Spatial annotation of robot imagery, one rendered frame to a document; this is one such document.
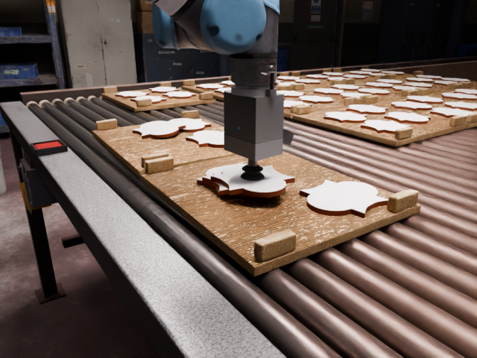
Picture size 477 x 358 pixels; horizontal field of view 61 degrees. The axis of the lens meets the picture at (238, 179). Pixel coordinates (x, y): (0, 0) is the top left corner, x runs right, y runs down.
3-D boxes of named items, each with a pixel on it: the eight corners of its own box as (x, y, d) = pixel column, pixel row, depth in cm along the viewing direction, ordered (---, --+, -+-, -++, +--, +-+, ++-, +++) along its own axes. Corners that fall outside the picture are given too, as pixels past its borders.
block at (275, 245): (260, 264, 52) (261, 245, 51) (253, 258, 53) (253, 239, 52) (297, 251, 55) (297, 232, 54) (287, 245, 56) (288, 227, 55)
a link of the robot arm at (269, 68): (255, 55, 70) (289, 57, 64) (255, 82, 72) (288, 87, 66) (221, 57, 66) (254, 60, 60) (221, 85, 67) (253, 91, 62)
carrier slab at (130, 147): (139, 177, 85) (138, 170, 85) (92, 136, 118) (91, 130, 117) (273, 152, 102) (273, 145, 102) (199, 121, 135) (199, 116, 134)
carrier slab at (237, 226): (253, 278, 52) (254, 267, 51) (140, 180, 84) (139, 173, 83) (420, 212, 69) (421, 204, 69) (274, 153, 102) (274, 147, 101)
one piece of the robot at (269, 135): (309, 69, 67) (304, 162, 73) (272, 65, 74) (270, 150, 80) (255, 74, 60) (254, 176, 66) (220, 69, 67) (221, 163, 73)
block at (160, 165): (147, 175, 82) (147, 162, 81) (145, 172, 84) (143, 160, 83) (174, 170, 85) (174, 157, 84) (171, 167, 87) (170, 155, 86)
